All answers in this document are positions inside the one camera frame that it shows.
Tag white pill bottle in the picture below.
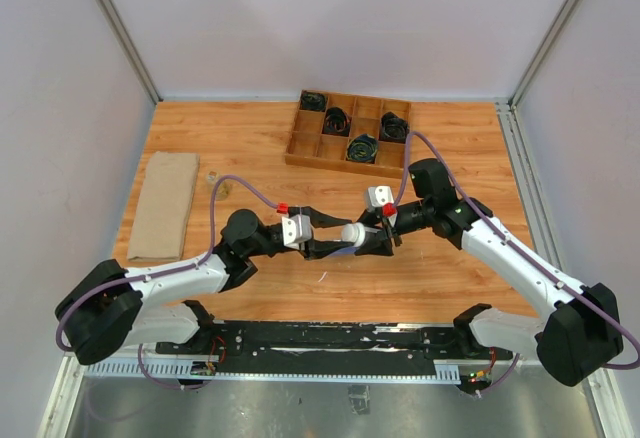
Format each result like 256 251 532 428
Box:
341 222 379 248

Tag blue weekly pill organizer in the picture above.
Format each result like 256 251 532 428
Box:
329 247 357 258

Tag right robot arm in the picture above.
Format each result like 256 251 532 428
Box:
341 158 623 386

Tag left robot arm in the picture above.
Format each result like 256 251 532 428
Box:
54 207 361 365

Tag rolled tie green pattern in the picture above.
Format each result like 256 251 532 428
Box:
346 134 379 164

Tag rolled tie right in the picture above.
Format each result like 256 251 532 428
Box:
379 111 410 143

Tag wooden compartment tray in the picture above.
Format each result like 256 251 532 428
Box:
284 89 414 178

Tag rolled tie orange stripes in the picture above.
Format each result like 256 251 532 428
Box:
322 107 351 137

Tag small glass bottle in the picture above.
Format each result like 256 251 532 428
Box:
205 171 231 201

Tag rolled tie top left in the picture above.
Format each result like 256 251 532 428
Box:
299 91 328 112

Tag beige folded cloth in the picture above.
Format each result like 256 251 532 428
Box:
127 152 199 262

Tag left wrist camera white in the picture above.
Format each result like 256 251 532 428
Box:
281 214 313 250

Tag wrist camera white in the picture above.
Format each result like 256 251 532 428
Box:
364 185 394 212
281 214 313 250

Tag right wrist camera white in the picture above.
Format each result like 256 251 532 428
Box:
364 185 394 212

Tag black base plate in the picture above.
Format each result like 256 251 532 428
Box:
155 320 512 378

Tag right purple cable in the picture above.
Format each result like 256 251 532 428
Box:
382 131 640 399

